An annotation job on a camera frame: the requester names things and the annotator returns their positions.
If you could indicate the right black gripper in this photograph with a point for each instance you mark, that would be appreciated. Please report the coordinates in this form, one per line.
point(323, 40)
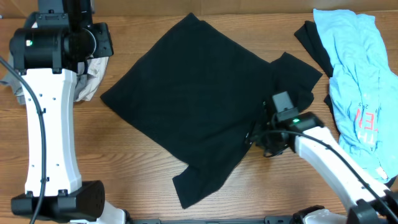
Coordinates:
point(277, 149)

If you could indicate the black t-shirt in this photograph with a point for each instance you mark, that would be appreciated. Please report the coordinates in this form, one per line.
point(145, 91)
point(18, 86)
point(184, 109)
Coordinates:
point(196, 93)

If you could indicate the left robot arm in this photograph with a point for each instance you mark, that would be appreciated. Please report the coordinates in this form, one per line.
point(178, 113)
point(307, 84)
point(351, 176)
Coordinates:
point(46, 55)

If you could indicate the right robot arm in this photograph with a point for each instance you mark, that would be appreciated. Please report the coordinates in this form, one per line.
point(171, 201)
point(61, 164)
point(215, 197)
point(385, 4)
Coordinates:
point(365, 199)

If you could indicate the grey folded shorts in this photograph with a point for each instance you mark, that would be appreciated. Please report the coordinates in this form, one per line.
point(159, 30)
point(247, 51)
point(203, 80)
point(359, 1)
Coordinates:
point(14, 83)

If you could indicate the light blue t-shirt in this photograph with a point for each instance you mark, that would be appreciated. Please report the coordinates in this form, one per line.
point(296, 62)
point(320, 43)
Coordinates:
point(360, 87)

